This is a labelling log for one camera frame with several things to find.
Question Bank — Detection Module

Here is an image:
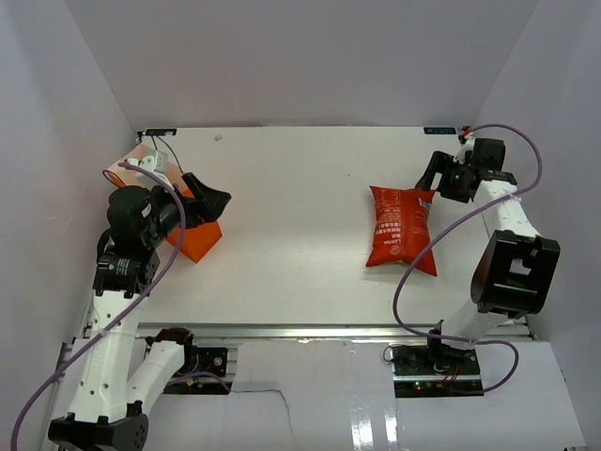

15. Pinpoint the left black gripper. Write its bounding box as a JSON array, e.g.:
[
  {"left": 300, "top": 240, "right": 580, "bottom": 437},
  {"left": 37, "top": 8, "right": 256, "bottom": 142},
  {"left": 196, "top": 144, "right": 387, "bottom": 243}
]
[{"left": 142, "top": 172, "right": 230, "bottom": 247}]

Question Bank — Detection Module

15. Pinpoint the red chips bag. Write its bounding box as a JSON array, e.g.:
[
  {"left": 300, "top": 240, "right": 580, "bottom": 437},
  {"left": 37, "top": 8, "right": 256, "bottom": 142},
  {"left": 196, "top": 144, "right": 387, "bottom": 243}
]
[{"left": 365, "top": 186, "right": 435, "bottom": 267}]

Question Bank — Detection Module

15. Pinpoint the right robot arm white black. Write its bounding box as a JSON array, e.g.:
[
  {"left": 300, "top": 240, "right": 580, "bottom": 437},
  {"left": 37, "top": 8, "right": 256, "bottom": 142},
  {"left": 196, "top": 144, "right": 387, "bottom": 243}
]
[{"left": 416, "top": 137, "right": 561, "bottom": 375}]

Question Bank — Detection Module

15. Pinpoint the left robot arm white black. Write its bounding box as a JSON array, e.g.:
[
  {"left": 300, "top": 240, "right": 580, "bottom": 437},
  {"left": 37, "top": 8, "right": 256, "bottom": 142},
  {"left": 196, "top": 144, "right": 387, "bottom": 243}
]
[{"left": 48, "top": 173, "right": 231, "bottom": 450}]

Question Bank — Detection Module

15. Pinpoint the orange paper bag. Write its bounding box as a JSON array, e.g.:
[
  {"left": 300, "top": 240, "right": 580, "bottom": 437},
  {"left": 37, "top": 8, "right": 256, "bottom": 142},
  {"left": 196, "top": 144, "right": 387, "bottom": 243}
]
[{"left": 102, "top": 144, "right": 223, "bottom": 263}]

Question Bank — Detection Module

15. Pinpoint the blue table label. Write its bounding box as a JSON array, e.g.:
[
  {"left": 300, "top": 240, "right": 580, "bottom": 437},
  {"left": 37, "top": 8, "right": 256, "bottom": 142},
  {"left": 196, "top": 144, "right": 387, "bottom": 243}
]
[{"left": 424, "top": 127, "right": 456, "bottom": 135}]

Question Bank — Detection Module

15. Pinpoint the black label top left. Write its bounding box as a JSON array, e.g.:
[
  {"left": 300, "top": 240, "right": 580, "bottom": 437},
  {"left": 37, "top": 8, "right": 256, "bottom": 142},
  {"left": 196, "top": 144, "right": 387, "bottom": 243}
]
[{"left": 144, "top": 128, "right": 177, "bottom": 137}]

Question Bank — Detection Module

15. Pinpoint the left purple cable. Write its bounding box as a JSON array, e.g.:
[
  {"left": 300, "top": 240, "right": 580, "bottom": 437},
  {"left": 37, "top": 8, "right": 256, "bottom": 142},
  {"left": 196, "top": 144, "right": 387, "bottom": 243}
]
[{"left": 9, "top": 161, "right": 188, "bottom": 451}]

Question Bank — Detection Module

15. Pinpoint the purple cable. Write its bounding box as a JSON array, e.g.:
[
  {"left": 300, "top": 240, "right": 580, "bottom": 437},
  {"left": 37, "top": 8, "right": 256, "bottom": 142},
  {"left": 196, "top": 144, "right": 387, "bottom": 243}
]
[
  {"left": 392, "top": 123, "right": 544, "bottom": 395},
  {"left": 9, "top": 161, "right": 188, "bottom": 451}
]

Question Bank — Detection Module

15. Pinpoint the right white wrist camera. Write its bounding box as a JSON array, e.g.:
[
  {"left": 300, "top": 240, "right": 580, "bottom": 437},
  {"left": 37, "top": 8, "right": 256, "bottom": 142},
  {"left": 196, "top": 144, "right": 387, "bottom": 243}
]
[{"left": 455, "top": 131, "right": 475, "bottom": 163}]

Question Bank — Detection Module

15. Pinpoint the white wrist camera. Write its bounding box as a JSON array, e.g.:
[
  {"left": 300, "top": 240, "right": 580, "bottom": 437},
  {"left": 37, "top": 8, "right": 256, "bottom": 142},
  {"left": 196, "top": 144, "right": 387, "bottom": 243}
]
[
  {"left": 121, "top": 150, "right": 173, "bottom": 190},
  {"left": 455, "top": 131, "right": 475, "bottom": 163}
]

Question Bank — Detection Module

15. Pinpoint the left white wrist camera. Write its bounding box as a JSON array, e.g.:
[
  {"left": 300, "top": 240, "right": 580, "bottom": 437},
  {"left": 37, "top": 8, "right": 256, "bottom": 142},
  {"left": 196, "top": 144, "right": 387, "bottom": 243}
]
[{"left": 121, "top": 150, "right": 173, "bottom": 190}]

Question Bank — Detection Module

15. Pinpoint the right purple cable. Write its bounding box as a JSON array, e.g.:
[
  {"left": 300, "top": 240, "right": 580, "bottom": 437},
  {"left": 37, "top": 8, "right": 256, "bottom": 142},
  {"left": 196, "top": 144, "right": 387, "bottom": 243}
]
[{"left": 392, "top": 123, "right": 544, "bottom": 395}]

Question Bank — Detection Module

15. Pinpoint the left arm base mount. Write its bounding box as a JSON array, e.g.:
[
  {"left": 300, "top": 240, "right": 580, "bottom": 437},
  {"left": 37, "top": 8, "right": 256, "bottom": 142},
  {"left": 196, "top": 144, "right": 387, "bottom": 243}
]
[{"left": 140, "top": 345, "right": 231, "bottom": 394}]

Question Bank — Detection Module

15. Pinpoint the aluminium front rail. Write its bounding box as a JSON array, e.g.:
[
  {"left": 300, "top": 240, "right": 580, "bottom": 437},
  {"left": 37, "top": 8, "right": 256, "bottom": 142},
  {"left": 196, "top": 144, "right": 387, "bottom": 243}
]
[{"left": 138, "top": 322, "right": 532, "bottom": 341}]

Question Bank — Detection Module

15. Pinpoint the aluminium rail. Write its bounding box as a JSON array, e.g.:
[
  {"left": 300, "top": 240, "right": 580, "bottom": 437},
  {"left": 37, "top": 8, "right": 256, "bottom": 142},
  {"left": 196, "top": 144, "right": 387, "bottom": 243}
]
[
  {"left": 459, "top": 125, "right": 536, "bottom": 339},
  {"left": 138, "top": 322, "right": 532, "bottom": 341}
]

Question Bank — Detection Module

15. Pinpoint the aluminium right side rail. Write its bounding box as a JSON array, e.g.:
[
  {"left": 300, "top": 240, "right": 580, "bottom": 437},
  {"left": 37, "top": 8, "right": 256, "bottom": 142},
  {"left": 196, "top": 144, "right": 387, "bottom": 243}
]
[{"left": 459, "top": 125, "right": 536, "bottom": 339}]

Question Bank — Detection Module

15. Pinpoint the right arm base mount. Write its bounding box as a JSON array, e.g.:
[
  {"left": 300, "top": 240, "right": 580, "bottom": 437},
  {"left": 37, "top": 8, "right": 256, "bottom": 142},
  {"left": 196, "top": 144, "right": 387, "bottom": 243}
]
[{"left": 382, "top": 344, "right": 484, "bottom": 399}]

